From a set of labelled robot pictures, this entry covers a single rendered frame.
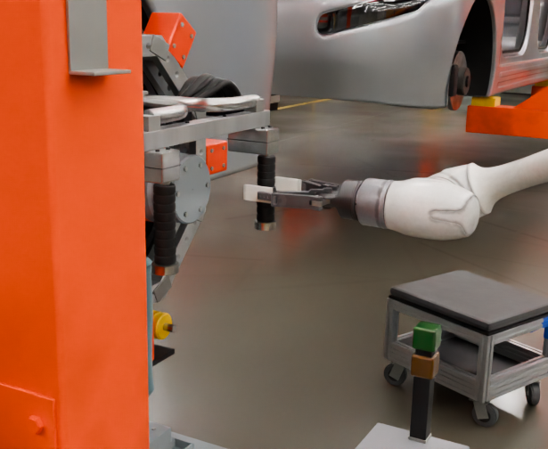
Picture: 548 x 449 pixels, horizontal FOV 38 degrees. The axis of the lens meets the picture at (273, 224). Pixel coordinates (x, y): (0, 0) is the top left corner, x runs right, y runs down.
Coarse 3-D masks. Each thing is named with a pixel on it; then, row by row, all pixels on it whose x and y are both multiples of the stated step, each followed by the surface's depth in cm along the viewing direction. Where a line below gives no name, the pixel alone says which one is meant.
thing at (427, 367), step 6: (414, 354) 137; (438, 354) 137; (414, 360) 136; (420, 360) 136; (426, 360) 135; (432, 360) 135; (438, 360) 138; (414, 366) 137; (420, 366) 136; (426, 366) 136; (432, 366) 135; (438, 366) 138; (414, 372) 137; (420, 372) 136; (426, 372) 136; (432, 372) 135; (426, 378) 136; (432, 378) 136
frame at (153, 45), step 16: (144, 48) 153; (160, 48) 156; (144, 64) 160; (160, 64) 158; (176, 64) 162; (160, 80) 165; (176, 80) 163; (192, 112) 170; (192, 144) 173; (176, 224) 178; (192, 224) 176; (176, 240) 172; (176, 256) 173; (160, 288) 168
